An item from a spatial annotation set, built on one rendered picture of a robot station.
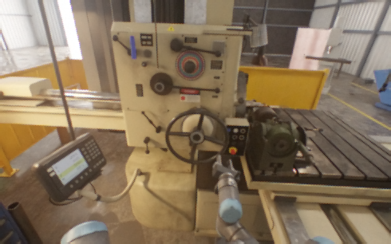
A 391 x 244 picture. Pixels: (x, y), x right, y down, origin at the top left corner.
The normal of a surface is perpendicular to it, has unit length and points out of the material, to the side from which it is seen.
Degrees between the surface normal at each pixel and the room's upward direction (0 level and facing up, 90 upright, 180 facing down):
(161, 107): 90
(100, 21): 90
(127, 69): 90
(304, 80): 90
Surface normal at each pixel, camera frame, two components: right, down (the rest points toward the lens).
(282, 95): -0.05, 0.46
